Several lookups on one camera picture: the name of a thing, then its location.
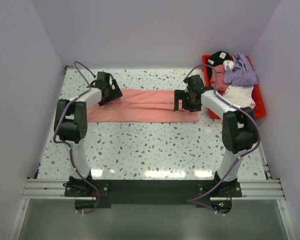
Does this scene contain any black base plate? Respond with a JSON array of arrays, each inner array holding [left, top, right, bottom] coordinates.
[[63, 177, 243, 213]]

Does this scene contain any white t shirt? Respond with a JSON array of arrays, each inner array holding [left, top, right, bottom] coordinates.
[[223, 60, 256, 109]]

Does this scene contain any lavender t shirt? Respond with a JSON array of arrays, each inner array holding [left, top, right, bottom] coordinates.
[[223, 52, 258, 87]]

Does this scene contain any salmon pink t shirt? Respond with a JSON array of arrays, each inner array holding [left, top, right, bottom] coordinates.
[[87, 88, 199, 123]]

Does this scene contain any black t shirt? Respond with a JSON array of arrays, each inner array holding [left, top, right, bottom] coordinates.
[[206, 50, 231, 67]]

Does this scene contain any dusty rose t shirt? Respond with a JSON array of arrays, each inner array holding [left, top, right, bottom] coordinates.
[[209, 64, 229, 95]]

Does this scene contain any red plastic bin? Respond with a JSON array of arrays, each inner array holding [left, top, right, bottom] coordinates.
[[202, 54, 267, 120]]

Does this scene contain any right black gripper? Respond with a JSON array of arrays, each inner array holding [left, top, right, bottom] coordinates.
[[173, 89, 201, 113]]

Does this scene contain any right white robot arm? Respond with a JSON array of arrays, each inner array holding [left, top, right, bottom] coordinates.
[[173, 74, 261, 197]]

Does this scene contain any aluminium frame rail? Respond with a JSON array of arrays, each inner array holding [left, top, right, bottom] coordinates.
[[9, 147, 297, 240]]

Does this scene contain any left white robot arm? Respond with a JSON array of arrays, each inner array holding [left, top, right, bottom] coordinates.
[[52, 72, 123, 196]]

